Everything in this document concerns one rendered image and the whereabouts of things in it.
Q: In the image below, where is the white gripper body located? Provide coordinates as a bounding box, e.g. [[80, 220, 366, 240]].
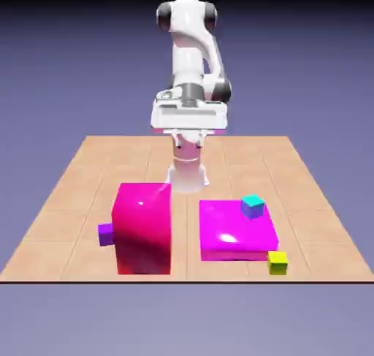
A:
[[150, 99, 229, 136]]

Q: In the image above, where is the small cyan cube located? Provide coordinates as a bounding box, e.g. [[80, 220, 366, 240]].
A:
[[240, 194, 266, 220]]

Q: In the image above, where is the small purple cube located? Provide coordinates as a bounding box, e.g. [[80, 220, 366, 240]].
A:
[[97, 223, 115, 247]]

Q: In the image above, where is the small yellow cube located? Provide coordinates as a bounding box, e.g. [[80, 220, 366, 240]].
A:
[[267, 251, 289, 276]]

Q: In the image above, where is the large pink box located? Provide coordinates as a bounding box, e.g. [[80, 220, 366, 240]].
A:
[[111, 182, 172, 276]]

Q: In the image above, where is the large magenta box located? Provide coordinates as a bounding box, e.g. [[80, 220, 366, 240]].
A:
[[199, 198, 280, 262]]

